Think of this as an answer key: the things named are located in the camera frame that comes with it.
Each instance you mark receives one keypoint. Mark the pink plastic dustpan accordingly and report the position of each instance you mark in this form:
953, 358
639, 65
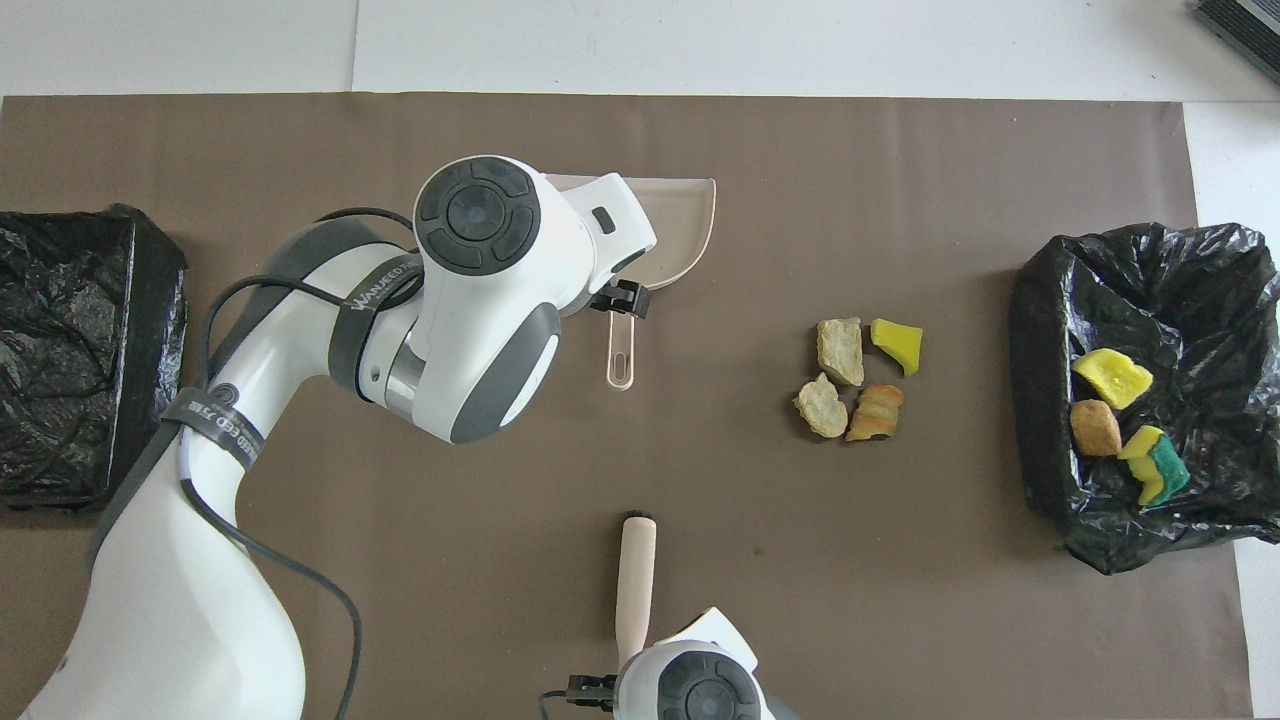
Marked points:
680, 220

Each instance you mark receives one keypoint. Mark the beige hand brush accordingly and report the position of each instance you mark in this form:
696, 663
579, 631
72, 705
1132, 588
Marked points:
636, 580

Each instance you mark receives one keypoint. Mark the long beige rock piece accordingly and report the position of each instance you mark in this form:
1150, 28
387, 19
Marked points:
840, 352

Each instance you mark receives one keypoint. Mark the rounded beige rock piece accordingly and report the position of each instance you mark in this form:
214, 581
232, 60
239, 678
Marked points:
822, 408

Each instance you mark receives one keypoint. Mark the orange striped rock piece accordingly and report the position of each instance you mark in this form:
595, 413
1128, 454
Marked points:
875, 413

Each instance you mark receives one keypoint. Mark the yellow sponge piece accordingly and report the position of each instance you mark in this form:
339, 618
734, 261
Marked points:
897, 345
1112, 378

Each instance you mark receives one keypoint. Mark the brown cork-like piece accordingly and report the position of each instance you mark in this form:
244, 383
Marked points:
1095, 428

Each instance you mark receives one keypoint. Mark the yellow and green sponge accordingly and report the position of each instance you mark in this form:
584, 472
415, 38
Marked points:
1160, 470

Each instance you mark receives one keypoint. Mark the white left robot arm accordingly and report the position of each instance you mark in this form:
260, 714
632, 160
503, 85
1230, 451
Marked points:
480, 300

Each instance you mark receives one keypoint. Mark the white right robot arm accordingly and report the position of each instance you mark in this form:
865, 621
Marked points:
700, 680

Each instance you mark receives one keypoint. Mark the boxy black bag bin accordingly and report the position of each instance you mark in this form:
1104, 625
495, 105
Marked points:
70, 350

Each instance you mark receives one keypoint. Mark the crumpled black bag bin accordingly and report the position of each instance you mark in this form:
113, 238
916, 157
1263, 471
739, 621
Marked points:
1200, 290

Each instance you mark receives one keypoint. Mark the brown paper table mat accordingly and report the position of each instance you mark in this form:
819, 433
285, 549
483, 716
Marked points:
850, 200

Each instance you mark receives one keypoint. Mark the dark ribbed device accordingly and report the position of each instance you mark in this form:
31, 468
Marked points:
1245, 35

